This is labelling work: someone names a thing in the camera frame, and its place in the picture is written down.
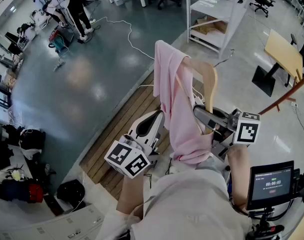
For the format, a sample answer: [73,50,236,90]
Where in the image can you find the black monitor mount rig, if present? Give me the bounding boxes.
[246,167,304,240]

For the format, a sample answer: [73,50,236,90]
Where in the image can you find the pile of dark clothes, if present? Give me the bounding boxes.
[0,123,46,205]

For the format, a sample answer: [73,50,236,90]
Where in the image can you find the black backpack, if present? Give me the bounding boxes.
[56,179,86,210]

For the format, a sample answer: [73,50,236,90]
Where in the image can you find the wooden clothes hanger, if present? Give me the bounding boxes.
[175,48,235,135]

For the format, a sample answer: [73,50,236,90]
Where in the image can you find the light wooden square table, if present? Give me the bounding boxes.
[264,28,304,81]

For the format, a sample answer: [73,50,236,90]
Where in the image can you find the grey floor nozzle with hose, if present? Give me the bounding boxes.
[53,43,70,72]

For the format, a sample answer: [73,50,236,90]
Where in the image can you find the brown wooden coat rack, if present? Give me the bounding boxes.
[258,68,304,116]

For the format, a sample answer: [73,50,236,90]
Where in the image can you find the wooden slat platform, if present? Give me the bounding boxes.
[79,71,206,200]

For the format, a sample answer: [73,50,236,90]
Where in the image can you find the black table base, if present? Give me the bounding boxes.
[251,62,282,98]

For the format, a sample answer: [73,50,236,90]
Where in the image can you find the pink garment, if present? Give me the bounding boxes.
[153,40,216,165]

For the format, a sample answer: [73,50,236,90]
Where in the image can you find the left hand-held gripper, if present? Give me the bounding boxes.
[103,110,165,179]

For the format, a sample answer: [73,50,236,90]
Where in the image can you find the small black monitor screen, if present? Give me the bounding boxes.
[246,160,295,211]

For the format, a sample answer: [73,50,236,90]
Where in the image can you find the person's white shirt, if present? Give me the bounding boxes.
[95,162,254,240]

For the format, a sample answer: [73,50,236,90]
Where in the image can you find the person's right forearm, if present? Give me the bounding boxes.
[226,143,252,215]

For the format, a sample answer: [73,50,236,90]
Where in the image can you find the black cable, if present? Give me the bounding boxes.
[143,156,173,190]

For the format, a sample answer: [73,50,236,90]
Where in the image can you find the white locker cabinet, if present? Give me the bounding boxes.
[0,203,106,240]

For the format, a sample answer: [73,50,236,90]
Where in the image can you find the person's left forearm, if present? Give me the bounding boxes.
[116,168,145,215]

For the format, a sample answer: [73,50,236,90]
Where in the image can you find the red and teal trolley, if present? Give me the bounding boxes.
[48,28,75,54]

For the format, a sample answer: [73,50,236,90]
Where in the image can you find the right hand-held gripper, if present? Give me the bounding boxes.
[193,104,262,163]

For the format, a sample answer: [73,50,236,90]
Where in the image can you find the white cable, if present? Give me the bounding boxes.
[90,18,156,60]

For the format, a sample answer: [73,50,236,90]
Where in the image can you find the white metal shelving rack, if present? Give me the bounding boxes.
[185,0,254,60]

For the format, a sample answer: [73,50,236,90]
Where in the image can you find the flat cardboard boxes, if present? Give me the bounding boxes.
[191,15,229,35]

